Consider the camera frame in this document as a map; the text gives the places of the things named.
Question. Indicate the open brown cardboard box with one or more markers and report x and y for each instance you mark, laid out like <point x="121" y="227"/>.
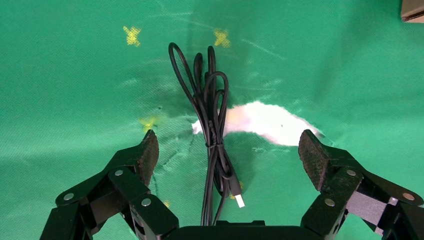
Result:
<point x="414" y="10"/>

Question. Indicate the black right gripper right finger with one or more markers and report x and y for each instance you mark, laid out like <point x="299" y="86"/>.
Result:
<point x="341" y="185"/>

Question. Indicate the green table cloth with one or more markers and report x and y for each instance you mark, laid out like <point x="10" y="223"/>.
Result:
<point x="66" y="82"/>

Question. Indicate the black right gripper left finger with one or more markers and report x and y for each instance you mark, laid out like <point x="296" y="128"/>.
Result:
<point x="132" y="185"/>

